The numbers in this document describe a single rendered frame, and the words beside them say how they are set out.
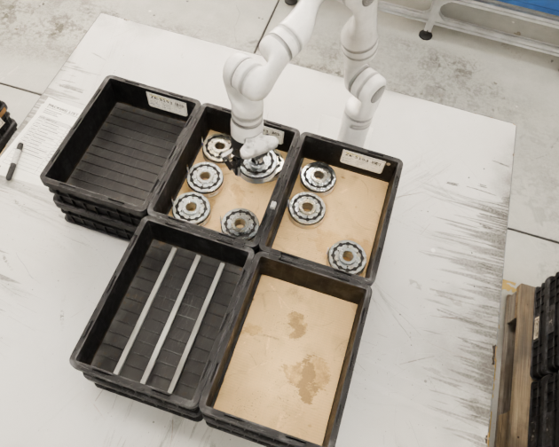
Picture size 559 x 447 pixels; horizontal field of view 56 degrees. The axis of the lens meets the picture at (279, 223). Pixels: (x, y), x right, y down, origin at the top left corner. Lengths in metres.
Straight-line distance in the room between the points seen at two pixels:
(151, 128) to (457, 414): 1.18
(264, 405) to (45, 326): 0.64
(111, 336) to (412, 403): 0.78
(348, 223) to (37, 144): 1.02
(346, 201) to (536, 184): 1.56
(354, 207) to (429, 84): 1.69
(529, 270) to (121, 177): 1.85
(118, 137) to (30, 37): 1.75
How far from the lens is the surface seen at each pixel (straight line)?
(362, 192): 1.53
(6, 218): 1.74
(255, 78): 1.04
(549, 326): 2.22
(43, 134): 1.88
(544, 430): 2.10
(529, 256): 2.66
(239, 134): 1.17
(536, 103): 3.27
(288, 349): 1.31
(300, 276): 1.32
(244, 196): 1.48
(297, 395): 1.29
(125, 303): 1.37
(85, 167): 1.60
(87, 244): 1.62
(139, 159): 1.58
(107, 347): 1.35
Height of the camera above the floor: 2.09
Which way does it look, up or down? 61 degrees down
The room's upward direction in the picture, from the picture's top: 8 degrees clockwise
